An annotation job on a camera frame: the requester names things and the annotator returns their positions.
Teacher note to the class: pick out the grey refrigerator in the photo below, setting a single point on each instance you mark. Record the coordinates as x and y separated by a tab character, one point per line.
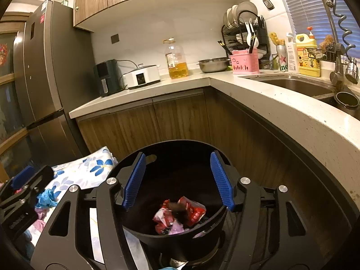
47	76

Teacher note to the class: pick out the dark wall socket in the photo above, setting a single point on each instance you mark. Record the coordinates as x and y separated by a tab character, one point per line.
115	39

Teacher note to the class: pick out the red floral door decoration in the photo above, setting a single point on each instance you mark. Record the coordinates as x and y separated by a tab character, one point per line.
3	51

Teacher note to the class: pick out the small green box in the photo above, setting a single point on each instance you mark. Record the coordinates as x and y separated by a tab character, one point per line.
66	2

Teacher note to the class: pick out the white bowl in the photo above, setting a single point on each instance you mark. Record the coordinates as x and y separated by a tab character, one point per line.
247	8

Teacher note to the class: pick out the silver beer can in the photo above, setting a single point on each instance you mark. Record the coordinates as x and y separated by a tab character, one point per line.
282	59

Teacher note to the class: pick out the window blinds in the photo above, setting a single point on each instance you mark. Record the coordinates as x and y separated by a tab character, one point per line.
303	5

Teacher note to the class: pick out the white spoons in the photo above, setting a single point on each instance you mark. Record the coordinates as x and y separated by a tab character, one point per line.
249	36

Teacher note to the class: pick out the blue disposable glove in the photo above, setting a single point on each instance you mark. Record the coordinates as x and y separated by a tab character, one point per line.
46	198

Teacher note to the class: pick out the black air fryer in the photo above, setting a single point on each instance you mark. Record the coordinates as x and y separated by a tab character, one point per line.
107	77

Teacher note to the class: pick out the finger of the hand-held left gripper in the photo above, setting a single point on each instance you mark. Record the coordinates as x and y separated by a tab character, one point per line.
24	174
42	175

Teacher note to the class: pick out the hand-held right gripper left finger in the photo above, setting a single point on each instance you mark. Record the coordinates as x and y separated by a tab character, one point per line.
135	182

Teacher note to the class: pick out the stainless steel bowl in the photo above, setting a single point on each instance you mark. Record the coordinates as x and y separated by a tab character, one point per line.
213	65

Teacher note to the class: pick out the white pump bottle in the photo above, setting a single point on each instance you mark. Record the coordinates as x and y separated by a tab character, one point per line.
292	59

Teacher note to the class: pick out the wooden glass door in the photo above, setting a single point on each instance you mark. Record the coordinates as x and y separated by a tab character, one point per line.
8	104

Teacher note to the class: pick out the white plates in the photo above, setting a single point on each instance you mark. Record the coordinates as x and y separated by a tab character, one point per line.
230	15

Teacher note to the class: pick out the red printed plastic bag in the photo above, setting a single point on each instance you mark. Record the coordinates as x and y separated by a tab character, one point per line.
194	209

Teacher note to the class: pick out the black dish rack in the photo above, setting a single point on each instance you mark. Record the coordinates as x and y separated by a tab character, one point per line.
261	33

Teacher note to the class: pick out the white electric cooker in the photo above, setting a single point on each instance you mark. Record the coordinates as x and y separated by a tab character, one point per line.
142	77

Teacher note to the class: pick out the steel kitchen faucet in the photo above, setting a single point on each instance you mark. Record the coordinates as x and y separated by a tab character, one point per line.
339	70

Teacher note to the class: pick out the blue floral cloth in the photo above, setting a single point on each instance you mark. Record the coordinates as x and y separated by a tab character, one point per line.
84	171

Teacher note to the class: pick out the black chopsticks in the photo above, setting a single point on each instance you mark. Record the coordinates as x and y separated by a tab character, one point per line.
253	40
225	48

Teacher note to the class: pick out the cooking oil bottle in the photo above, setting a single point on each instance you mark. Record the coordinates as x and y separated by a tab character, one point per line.
177	62

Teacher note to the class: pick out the pink utensil basket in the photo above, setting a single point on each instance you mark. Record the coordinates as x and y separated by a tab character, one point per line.
244	63

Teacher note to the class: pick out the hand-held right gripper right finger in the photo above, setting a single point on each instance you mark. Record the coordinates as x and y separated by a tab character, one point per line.
222	182

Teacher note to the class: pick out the yellow detergent bottle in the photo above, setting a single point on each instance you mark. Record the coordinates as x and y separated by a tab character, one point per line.
308	59

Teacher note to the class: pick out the stainless steel sink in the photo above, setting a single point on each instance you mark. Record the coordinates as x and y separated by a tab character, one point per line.
295	85

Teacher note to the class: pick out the black plastic trash bin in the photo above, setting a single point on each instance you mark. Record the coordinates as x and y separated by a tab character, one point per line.
174	163

